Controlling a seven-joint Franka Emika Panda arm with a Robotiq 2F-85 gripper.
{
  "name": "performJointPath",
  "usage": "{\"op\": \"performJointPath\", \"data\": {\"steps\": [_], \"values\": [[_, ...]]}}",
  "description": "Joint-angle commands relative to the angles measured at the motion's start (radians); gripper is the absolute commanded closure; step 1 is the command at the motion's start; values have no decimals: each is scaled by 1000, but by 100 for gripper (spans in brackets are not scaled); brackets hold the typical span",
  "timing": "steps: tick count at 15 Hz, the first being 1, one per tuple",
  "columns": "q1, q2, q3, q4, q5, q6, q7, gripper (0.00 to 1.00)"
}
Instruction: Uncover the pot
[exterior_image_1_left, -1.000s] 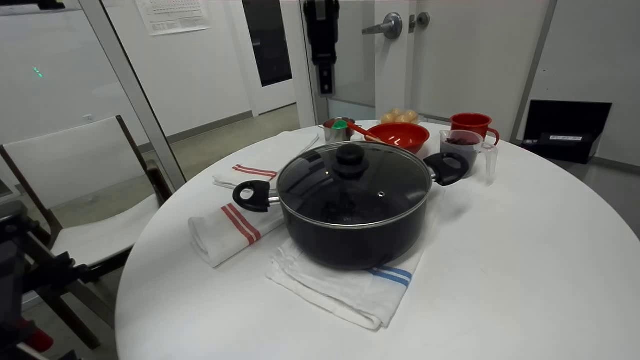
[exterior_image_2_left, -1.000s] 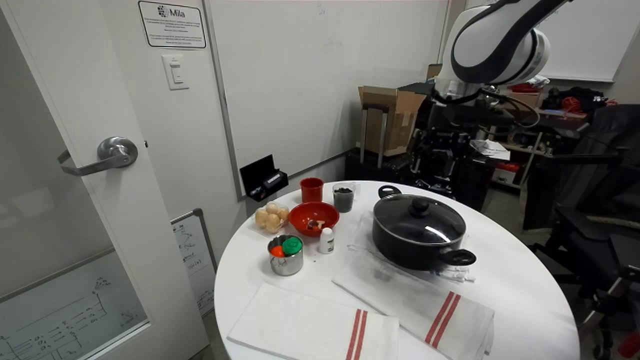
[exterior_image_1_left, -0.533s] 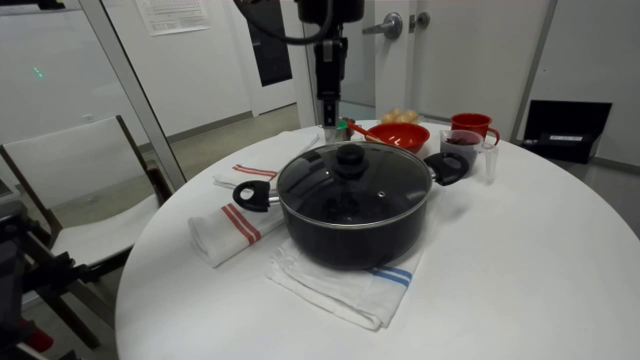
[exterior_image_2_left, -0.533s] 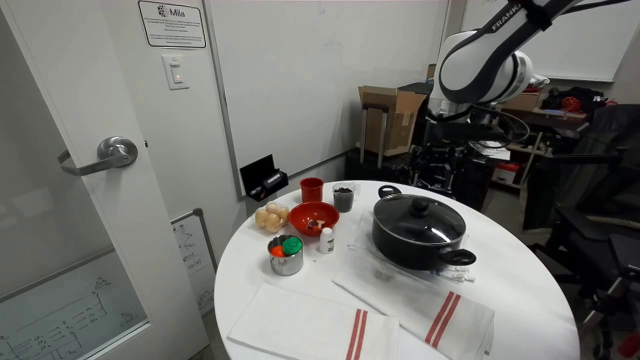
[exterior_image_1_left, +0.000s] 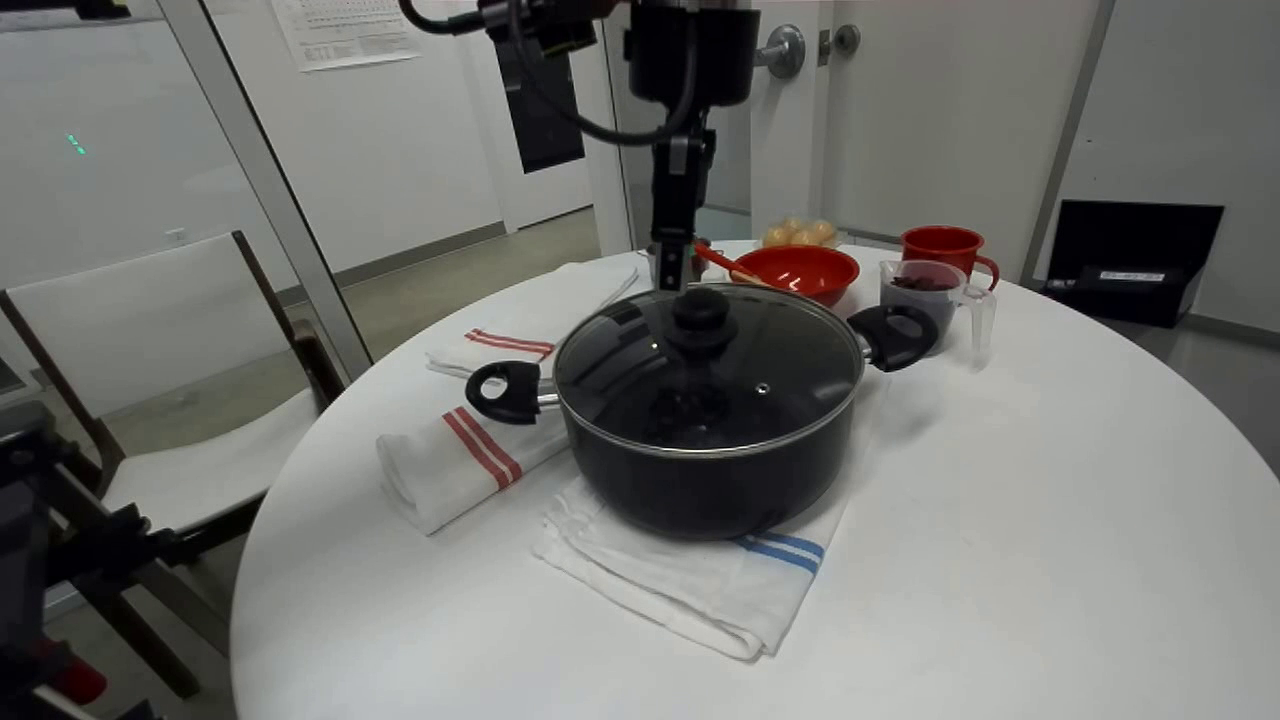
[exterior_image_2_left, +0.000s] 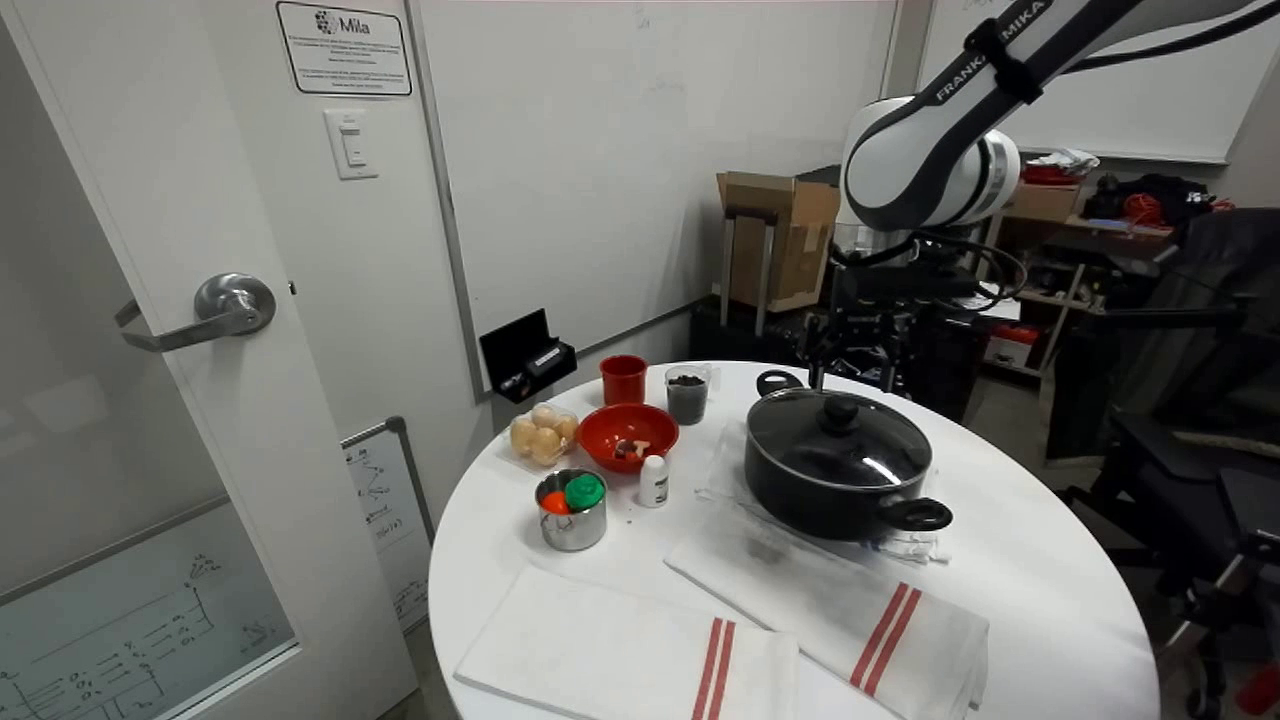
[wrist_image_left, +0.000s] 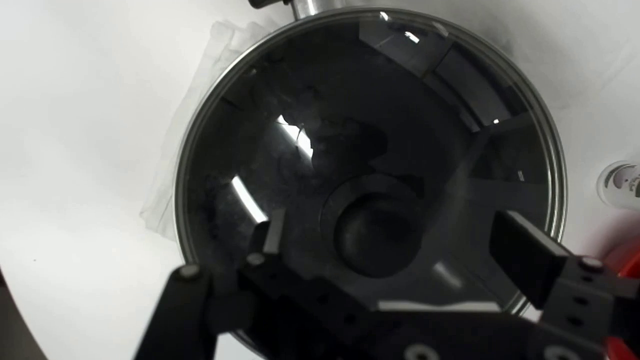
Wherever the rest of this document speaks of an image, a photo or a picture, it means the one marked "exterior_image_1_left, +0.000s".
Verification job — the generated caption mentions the glass pot lid, black knob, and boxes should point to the glass pot lid, black knob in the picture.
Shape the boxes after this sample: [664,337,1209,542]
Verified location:
[553,283,867,460]

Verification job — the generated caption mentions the black cooking pot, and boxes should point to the black cooking pot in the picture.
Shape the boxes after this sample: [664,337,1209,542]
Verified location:
[465,283,940,542]

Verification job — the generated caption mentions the silver door lock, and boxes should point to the silver door lock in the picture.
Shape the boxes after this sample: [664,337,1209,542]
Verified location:
[818,24,862,67]

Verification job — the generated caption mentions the black panel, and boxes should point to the black panel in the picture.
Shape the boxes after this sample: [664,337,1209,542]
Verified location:
[496,45,587,175]

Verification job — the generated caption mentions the bowl of yellow balls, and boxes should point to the bowl of yellow balls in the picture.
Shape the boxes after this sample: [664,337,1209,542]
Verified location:
[763,217,840,250]

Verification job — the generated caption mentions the orange spoon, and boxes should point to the orange spoon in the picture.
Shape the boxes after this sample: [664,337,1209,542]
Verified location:
[695,244,766,285]

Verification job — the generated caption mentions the red bowl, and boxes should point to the red bowl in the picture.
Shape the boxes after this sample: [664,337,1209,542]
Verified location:
[729,245,861,309]

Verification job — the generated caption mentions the flat white towel, red stripes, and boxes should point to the flat white towel, red stripes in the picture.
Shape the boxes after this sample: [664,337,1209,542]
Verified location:
[426,260,642,382]

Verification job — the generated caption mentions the red mug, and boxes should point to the red mug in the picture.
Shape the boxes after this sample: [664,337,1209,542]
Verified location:
[900,225,1002,293]

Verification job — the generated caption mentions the clear measuring jug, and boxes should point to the clear measuring jug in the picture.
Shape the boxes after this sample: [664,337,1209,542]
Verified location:
[879,259,999,372]

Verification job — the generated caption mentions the open black box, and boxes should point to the open black box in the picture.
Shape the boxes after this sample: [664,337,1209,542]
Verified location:
[1040,199,1227,330]

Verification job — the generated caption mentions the folded white towel, red stripes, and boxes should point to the folded white towel, red stripes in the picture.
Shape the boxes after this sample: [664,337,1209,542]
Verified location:
[376,400,572,537]

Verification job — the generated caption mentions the white towel, blue stripes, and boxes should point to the white towel, blue stripes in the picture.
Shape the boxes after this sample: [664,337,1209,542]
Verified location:
[533,470,852,664]

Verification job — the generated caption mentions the silver door handle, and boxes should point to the silver door handle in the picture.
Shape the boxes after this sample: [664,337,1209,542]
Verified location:
[754,24,807,80]

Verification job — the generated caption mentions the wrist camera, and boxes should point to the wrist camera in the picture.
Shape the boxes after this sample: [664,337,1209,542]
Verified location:
[479,0,600,58]

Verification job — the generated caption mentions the paper sheet on wall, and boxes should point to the paper sheet on wall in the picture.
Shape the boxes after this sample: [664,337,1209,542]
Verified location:
[271,0,422,73]

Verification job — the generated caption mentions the white chair, wooden frame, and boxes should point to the white chair, wooden frame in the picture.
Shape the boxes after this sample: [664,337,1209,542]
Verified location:
[0,230,347,699]

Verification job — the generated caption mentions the camera on mount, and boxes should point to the camera on mount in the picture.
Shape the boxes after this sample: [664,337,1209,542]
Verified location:
[0,400,203,720]

